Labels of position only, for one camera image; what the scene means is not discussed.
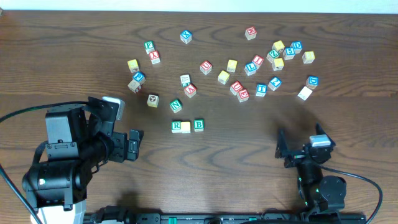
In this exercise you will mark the blue d block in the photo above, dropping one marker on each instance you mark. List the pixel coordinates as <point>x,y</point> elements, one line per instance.
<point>297,46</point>
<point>312,82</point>

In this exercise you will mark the red U block lower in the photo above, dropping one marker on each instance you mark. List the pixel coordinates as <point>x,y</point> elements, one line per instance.
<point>235,88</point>

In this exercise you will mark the red A block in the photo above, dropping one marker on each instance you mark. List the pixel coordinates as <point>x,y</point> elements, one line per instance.
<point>190,90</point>

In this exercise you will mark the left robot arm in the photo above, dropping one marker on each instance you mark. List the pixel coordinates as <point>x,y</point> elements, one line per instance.
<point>57,192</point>

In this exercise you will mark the green F block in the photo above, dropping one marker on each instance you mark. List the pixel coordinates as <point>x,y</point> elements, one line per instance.
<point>149,46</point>

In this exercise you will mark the blue L block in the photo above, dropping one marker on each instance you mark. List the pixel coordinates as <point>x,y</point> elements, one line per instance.
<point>250,69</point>

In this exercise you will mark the wood block green side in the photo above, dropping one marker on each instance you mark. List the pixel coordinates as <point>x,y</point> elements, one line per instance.
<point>185,80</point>

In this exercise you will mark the blue 2 block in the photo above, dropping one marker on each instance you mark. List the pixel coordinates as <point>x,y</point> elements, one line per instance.
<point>274,83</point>

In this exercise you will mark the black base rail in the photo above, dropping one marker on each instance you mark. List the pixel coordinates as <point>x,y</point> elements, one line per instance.
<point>112,214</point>

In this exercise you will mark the red I block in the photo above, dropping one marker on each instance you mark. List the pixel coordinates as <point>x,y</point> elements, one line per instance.
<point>258,61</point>

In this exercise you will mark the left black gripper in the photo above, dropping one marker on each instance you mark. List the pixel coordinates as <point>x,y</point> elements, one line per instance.
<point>120,147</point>

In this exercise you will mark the blue T block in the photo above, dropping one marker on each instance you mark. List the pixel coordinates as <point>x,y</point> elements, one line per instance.
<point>261,90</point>

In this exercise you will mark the red Y block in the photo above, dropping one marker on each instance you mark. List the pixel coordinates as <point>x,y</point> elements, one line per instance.
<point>154,57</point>

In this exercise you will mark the yellow O block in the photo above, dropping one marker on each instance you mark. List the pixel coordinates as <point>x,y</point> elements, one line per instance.
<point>185,127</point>

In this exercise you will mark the yellow block below Z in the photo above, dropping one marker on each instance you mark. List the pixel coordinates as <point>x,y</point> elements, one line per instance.
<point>277,64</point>

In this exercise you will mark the blue D block upper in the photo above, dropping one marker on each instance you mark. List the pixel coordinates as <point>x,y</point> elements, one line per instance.
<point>297,46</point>

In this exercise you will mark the red E block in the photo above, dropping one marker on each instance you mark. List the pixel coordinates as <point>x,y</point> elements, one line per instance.
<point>242,95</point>

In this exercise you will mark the red U block upper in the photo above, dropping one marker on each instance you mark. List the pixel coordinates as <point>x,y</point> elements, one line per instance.
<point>206,67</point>

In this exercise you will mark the plain wood red-sided block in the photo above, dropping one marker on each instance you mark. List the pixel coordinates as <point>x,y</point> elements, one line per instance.
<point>134,86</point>

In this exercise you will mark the plain wood block right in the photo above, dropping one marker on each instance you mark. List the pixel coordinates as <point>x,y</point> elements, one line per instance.
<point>305,93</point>

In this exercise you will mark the red u block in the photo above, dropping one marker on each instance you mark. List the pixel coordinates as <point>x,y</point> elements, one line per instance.
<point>206,67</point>
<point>235,88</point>

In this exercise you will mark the green B block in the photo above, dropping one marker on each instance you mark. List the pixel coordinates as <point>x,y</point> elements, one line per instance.
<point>199,125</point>

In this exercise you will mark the yellow 8 block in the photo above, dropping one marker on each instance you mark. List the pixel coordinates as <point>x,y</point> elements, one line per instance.
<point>308,57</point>

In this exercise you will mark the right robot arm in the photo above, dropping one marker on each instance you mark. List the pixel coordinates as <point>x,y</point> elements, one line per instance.
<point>322,194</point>

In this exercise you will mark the green Z block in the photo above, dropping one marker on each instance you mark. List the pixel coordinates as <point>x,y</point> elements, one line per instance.
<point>272,55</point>

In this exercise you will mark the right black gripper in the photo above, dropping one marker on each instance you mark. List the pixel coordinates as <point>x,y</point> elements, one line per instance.
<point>297,156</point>

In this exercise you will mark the blue P block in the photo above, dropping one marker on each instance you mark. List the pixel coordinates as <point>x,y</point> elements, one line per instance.
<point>139,77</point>

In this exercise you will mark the wood picture block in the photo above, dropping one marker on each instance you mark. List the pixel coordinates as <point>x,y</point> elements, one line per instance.
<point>153,101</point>

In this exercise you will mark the blue 5 block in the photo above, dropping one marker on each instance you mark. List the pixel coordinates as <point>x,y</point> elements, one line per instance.
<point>288,53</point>

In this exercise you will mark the green R block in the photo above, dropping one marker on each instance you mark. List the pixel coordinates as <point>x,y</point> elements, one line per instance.
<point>176,127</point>

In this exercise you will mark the blue D block lower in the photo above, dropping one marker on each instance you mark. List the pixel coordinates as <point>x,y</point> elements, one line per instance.
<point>312,82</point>

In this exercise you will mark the green N block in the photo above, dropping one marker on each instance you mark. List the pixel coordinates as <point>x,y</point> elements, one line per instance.
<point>176,106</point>

